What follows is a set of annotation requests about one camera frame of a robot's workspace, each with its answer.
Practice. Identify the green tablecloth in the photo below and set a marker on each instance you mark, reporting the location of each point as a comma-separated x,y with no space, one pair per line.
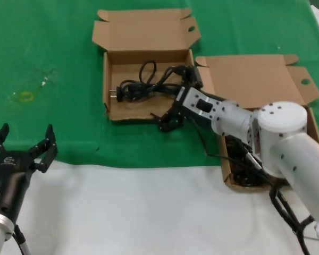
55,40

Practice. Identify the white tape scrap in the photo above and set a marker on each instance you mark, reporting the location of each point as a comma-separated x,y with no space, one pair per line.
44,83

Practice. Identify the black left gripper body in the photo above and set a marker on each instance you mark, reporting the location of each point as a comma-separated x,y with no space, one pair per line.
10,186

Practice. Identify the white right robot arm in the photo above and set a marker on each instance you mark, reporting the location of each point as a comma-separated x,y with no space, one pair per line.
281,125

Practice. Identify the brown cardboard box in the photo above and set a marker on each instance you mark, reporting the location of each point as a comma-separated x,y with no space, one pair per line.
255,79

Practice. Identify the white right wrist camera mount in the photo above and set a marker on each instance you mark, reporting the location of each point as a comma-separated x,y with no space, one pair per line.
194,101

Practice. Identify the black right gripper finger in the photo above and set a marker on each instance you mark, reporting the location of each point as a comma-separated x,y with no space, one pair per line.
196,77
183,72

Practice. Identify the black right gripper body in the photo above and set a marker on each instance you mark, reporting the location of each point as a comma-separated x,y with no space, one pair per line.
214,96

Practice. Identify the cardboard box with torn rim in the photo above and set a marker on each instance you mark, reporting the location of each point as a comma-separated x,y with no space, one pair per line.
149,34

